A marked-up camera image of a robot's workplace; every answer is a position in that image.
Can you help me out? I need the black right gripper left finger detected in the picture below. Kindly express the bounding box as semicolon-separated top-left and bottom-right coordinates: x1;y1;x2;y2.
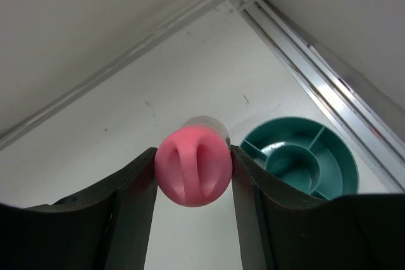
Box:
1;147;158;269

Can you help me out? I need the teal round divided container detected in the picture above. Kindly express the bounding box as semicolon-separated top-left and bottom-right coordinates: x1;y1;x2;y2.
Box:
240;116;359;200

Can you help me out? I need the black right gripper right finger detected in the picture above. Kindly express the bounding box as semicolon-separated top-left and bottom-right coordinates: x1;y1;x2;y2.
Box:
231;146;404;269

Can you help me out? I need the aluminium side rail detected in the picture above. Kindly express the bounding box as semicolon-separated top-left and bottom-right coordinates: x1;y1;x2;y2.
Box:
232;0;404;192

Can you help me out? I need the pink rubber eraser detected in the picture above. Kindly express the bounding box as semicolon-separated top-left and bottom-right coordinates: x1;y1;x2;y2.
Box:
154;116;233;207

